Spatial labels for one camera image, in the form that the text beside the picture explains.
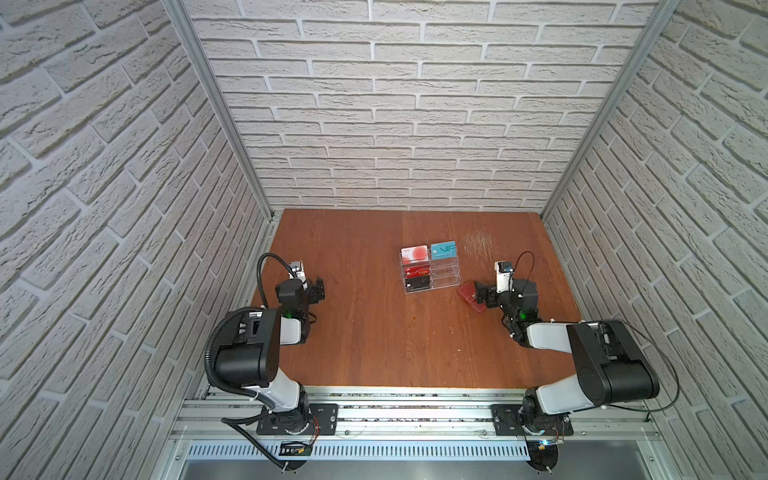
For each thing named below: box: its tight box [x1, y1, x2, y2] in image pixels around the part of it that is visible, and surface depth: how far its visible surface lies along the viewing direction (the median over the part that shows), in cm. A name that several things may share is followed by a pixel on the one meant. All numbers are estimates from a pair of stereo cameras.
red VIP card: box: [405, 266, 430, 279], surface depth 99 cm
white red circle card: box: [401, 245, 429, 263], surface depth 99 cm
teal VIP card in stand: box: [431, 241, 457, 260], surface depth 99 cm
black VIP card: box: [405, 275, 430, 292], surface depth 99 cm
